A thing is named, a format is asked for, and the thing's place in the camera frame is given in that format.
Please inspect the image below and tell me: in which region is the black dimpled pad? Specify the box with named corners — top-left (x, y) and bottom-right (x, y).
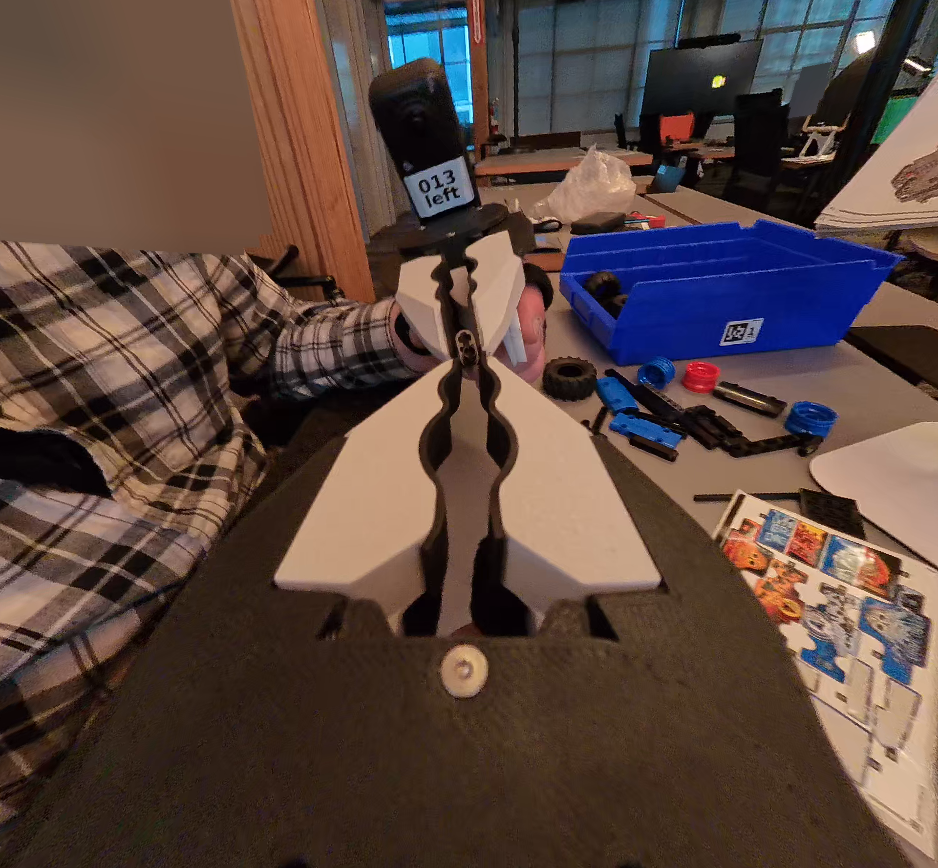
top-left (238, 369), bottom-right (441, 510)

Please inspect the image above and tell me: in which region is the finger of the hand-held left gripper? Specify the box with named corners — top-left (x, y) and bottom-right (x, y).
top-left (394, 254), bottom-right (461, 363)
top-left (448, 229), bottom-right (526, 365)

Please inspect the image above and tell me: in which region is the blue bin with white tag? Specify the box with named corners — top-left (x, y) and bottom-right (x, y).
top-left (559, 219), bottom-right (904, 368)

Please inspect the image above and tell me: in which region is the blue curved toy panel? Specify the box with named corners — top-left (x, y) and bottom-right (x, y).
top-left (595, 375), bottom-right (640, 414)

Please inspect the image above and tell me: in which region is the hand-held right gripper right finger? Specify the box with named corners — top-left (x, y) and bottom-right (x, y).
top-left (472, 357), bottom-right (666, 638)

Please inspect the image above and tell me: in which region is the black office chair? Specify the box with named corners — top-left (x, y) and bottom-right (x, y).
top-left (722, 91), bottom-right (792, 202)

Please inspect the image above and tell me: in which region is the clear plastic bag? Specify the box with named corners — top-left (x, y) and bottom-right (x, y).
top-left (531, 144), bottom-right (637, 222)

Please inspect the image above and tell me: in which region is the large black monitor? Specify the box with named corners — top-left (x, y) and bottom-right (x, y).
top-left (640, 38), bottom-right (765, 121)

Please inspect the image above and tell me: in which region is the person's left forearm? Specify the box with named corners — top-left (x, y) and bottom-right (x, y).
top-left (220, 252), bottom-right (422, 403)

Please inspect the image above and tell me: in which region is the black square toy plate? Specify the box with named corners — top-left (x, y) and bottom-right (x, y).
top-left (797, 488), bottom-right (867, 539)

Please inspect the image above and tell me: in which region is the blue toy panel block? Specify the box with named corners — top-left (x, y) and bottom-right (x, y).
top-left (610, 411), bottom-right (686, 444)

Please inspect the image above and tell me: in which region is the black chair armrest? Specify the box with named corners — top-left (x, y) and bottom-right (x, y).
top-left (249, 245), bottom-right (345, 301)

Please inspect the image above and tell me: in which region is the orange painted column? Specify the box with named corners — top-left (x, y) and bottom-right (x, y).
top-left (462, 0), bottom-right (490, 158)

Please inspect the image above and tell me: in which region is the thin black toy beam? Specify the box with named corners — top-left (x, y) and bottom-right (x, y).
top-left (725, 432), bottom-right (825, 458)

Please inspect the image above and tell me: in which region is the open instruction booklet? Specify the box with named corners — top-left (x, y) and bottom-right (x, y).
top-left (813, 72), bottom-right (938, 239)

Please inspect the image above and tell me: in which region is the wooden top table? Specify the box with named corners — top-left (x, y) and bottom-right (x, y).
top-left (475, 148), bottom-right (653, 180)

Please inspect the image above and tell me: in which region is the black curved toy panel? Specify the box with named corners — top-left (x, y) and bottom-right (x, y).
top-left (713, 380), bottom-right (789, 419)

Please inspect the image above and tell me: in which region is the wooden post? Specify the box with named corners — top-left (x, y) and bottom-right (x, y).
top-left (216, 0), bottom-right (376, 304)

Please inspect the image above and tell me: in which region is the black toy frame block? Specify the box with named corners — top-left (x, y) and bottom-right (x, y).
top-left (685, 405), bottom-right (745, 451)

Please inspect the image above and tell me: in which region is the colourful sticker sheet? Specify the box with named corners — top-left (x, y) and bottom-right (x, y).
top-left (712, 490), bottom-right (938, 862)

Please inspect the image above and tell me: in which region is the person's left hand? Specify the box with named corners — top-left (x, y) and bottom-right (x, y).
top-left (516, 287), bottom-right (549, 384)

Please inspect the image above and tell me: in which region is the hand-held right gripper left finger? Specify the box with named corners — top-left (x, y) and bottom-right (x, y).
top-left (273, 357), bottom-right (463, 638)

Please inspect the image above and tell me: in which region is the black metal pole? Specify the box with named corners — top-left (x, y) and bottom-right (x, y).
top-left (843, 0), bottom-right (938, 180)

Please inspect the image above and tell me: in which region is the person's plaid shirt torso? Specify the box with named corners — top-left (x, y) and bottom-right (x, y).
top-left (0, 241), bottom-right (309, 828)

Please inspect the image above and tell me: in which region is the long black toy beam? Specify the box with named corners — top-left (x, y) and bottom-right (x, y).
top-left (604, 368), bottom-right (708, 429)

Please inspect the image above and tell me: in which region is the grey desk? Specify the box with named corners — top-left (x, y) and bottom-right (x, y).
top-left (476, 182), bottom-right (938, 868)

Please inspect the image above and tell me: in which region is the dark brown mat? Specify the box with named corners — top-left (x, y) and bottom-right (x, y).
top-left (850, 325), bottom-right (938, 400)

